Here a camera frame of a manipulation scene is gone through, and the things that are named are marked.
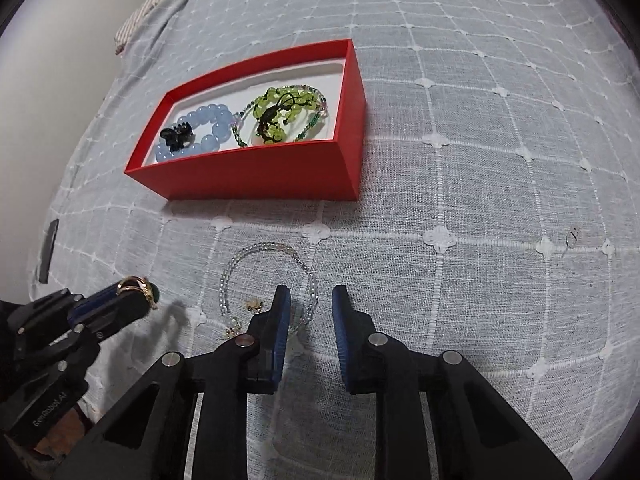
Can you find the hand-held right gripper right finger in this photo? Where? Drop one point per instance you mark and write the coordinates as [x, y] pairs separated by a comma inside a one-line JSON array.
[[341, 327]]

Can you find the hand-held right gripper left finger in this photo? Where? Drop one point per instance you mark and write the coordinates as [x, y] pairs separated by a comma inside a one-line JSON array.
[[281, 321]]

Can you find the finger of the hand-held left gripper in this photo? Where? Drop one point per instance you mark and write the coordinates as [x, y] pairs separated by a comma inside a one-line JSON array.
[[127, 310], [95, 304]]

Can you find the red jewelry box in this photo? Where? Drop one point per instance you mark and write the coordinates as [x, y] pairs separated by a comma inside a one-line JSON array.
[[260, 172]]

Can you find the grey checked blanket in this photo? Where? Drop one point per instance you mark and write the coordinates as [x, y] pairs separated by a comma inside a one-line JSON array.
[[450, 185]]

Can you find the black hair clip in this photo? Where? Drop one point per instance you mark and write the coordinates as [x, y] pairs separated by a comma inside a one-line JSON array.
[[175, 135]]

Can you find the green bead tree ornament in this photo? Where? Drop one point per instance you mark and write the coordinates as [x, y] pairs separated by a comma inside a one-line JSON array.
[[280, 105]]

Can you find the striped pillow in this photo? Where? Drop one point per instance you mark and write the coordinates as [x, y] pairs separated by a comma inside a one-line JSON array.
[[150, 7]]

